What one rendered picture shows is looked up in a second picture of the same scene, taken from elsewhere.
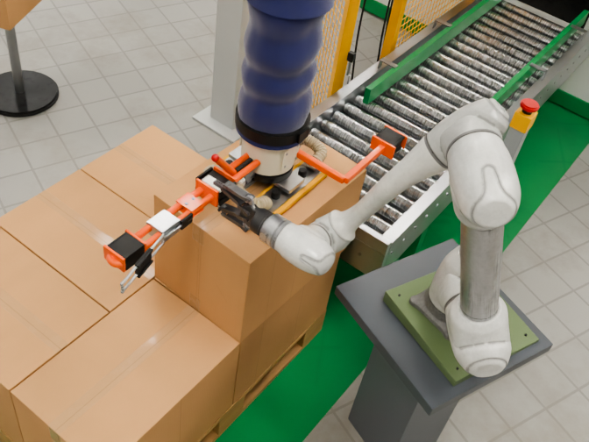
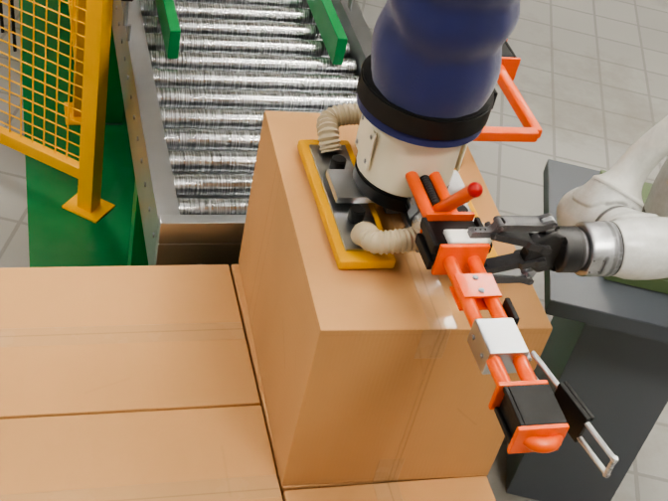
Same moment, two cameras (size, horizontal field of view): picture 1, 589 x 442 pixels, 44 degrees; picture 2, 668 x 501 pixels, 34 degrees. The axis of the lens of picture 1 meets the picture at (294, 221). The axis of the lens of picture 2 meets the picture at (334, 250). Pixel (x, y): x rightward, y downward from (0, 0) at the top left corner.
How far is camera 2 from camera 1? 1.71 m
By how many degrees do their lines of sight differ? 38
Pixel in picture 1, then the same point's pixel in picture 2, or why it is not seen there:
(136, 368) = not seen: outside the picture
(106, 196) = (40, 429)
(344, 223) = (636, 183)
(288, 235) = (640, 238)
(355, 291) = (573, 290)
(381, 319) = (634, 301)
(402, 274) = not seen: hidden behind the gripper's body
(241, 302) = not seen: hidden behind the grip
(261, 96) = (480, 51)
